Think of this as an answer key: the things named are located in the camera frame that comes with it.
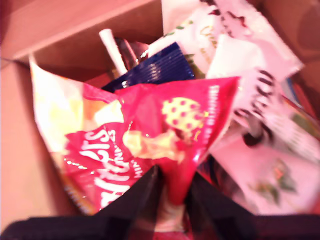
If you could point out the white bag black script lettering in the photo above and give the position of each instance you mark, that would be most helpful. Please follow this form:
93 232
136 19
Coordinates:
237 55
265 100

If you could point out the white stick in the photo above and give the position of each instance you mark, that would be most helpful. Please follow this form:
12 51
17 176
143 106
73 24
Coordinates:
112 50

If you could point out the brown cardboard box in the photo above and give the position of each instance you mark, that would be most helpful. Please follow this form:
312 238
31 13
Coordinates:
75 25

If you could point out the red Maltesers candy bag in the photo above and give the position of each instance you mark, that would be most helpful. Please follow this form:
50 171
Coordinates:
150 100

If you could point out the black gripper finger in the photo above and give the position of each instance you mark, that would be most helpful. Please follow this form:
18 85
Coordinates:
210 202
140 200

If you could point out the dark blue candy bag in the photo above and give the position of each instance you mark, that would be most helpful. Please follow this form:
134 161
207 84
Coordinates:
160 67

